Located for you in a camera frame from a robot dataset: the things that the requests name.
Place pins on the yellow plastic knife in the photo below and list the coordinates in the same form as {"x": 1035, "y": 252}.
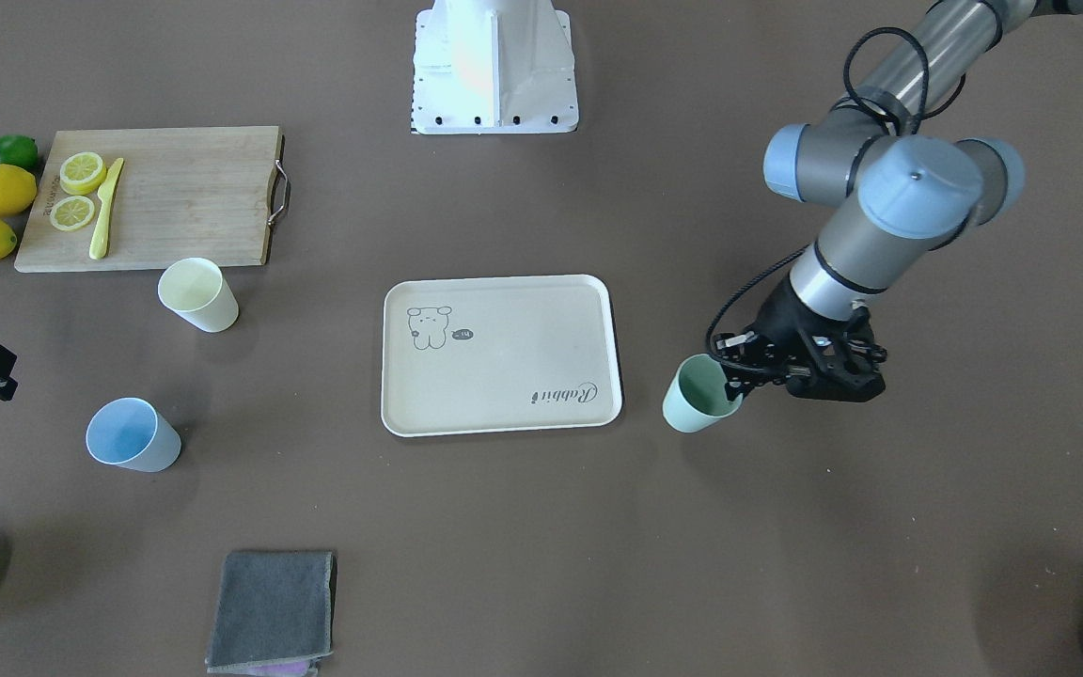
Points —
{"x": 99, "y": 243}

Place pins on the cream rabbit tray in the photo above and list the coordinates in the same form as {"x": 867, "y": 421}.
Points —
{"x": 499, "y": 354}

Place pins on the lemon slice lower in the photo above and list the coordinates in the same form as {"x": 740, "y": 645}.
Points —
{"x": 72, "y": 213}

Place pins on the bamboo cutting board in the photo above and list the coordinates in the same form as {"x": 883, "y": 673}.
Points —
{"x": 207, "y": 192}

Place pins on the green cup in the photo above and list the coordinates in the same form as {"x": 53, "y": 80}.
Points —
{"x": 697, "y": 396}

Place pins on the green lime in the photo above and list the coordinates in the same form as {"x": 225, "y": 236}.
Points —
{"x": 20, "y": 151}

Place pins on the lemon slice upper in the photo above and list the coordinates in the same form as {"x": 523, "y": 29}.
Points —
{"x": 82, "y": 173}

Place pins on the whole lemon upper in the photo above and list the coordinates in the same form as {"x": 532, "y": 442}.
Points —
{"x": 18, "y": 190}

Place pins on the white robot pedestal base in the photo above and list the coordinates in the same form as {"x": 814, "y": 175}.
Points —
{"x": 494, "y": 67}

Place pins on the blue cup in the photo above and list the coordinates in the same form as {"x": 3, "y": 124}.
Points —
{"x": 130, "y": 433}

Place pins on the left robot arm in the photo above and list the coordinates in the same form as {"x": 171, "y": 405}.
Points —
{"x": 896, "y": 195}

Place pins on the grey folded cloth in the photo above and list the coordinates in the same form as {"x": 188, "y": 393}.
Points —
{"x": 273, "y": 615}

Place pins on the lemon slice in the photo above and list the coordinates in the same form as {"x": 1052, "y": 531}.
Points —
{"x": 72, "y": 213}
{"x": 82, "y": 173}

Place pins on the cream yellow cup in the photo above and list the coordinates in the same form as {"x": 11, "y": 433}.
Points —
{"x": 195, "y": 289}

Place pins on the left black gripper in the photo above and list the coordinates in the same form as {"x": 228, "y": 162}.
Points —
{"x": 779, "y": 322}

